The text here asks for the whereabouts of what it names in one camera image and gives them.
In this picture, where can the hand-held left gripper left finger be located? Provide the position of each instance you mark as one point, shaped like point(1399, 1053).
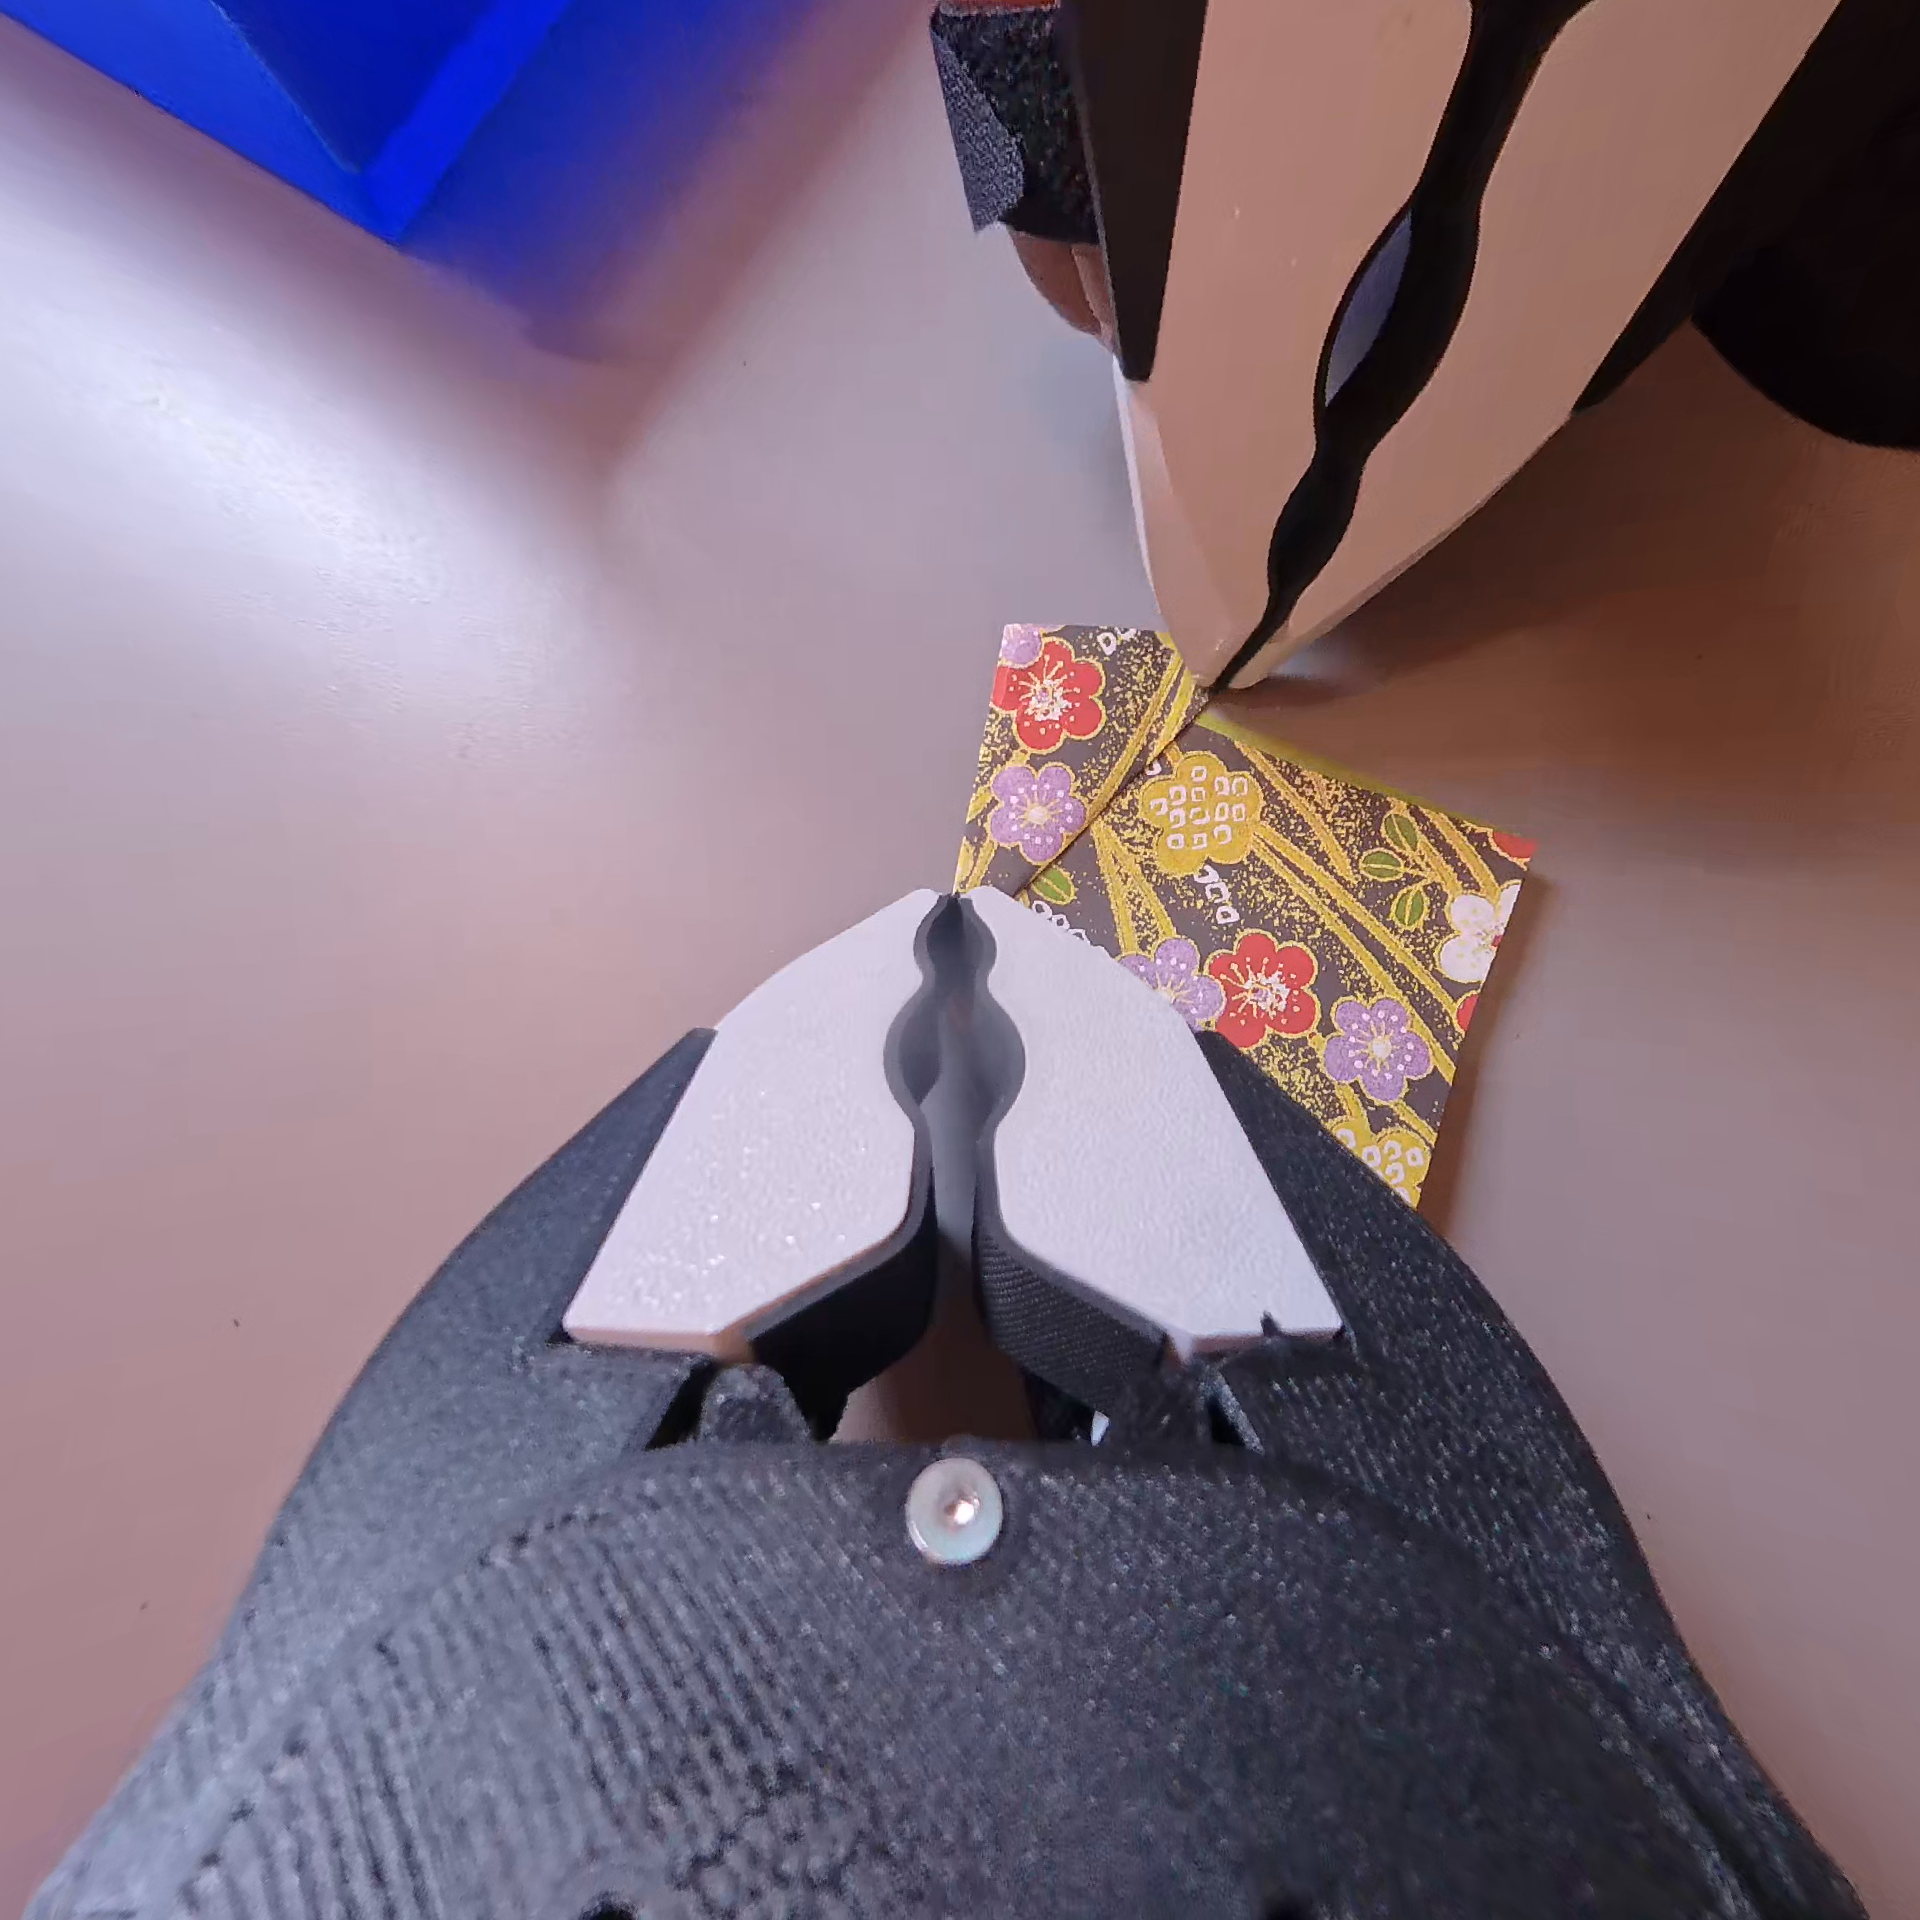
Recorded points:
point(750, 1170)

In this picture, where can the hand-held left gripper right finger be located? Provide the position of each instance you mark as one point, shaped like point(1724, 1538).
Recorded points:
point(1156, 1170)

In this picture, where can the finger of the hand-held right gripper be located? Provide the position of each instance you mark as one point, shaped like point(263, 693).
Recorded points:
point(1621, 241)
point(1276, 241)

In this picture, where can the green backed floral paper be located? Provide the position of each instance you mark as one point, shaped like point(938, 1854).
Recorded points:
point(1261, 872)

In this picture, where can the blue plastic bin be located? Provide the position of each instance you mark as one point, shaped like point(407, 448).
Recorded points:
point(332, 105)

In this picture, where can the person's right hand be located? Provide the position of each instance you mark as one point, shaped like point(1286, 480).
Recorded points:
point(1067, 287)

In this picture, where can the black textured pad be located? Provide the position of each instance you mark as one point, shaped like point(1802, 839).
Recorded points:
point(1802, 271)

